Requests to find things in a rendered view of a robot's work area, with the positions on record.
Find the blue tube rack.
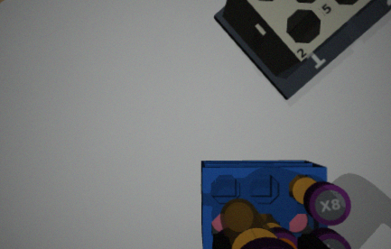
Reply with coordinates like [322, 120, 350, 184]
[201, 161, 327, 249]

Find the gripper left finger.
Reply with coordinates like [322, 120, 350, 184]
[213, 234, 232, 249]

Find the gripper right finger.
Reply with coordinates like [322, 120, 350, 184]
[297, 234, 330, 249]

